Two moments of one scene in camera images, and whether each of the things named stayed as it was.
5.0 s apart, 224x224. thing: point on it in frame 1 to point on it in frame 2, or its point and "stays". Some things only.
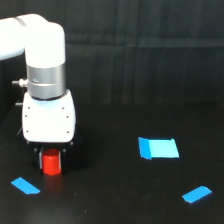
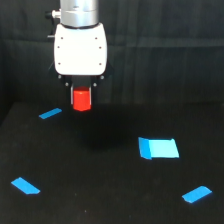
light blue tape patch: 158,148 stays
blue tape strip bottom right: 196,194 stays
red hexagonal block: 51,162 to 81,98
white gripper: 49,121 to 80,57
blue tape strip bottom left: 25,186 stays
